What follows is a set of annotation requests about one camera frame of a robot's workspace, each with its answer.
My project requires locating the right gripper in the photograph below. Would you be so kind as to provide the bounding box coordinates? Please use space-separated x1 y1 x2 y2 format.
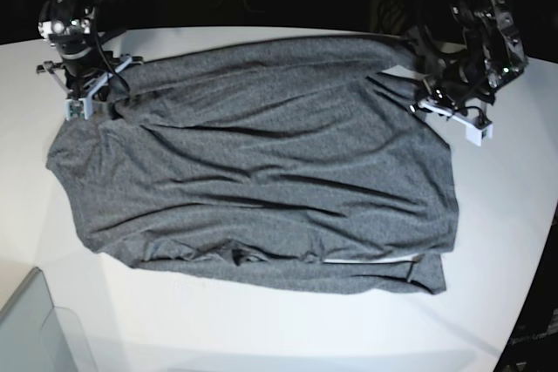
36 28 144 101

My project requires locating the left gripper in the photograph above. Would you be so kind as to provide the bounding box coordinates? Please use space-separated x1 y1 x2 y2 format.
409 71 495 128

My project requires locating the grey t-shirt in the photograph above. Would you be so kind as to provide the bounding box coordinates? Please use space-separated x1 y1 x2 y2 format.
46 36 459 294

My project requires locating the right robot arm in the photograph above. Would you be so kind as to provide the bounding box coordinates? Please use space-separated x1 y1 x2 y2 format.
36 0 143 111

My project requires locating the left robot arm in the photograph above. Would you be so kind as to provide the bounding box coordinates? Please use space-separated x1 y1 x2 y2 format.
412 0 527 131

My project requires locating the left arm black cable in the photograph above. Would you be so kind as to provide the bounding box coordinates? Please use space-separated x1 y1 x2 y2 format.
413 0 467 57

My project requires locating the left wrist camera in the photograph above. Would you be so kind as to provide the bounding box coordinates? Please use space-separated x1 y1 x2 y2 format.
466 122 493 146

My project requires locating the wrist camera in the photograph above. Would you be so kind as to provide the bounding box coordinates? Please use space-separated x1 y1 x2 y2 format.
466 122 493 146
65 98 93 121

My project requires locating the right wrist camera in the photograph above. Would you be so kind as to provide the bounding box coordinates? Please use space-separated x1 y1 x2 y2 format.
65 98 93 121

